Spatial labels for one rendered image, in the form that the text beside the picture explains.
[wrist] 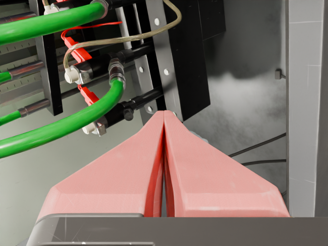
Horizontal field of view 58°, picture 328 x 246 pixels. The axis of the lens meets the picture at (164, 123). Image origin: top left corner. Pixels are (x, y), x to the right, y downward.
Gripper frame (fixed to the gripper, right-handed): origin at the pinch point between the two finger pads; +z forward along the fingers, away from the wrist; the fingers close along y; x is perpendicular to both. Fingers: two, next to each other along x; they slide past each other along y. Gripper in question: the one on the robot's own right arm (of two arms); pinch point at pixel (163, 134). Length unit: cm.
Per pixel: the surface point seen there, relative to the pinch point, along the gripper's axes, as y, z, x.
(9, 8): 30, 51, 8
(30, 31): 9.7, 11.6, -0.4
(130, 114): 5.1, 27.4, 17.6
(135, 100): 4.7, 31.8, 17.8
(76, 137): 22, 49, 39
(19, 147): 11.1, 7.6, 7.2
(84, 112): 6.8, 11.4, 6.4
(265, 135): -20, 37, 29
